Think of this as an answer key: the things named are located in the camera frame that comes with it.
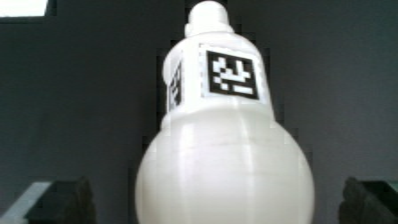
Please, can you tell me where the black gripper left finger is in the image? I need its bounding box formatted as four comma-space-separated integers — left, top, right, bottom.
0, 177, 98, 224

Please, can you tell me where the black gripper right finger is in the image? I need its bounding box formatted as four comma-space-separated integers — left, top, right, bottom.
338, 177, 398, 224

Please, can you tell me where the white lamp bulb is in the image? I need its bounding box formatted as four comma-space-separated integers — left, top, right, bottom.
135, 0, 314, 224

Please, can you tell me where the white marker tag sheet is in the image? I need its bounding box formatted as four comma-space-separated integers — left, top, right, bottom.
0, 0, 48, 17

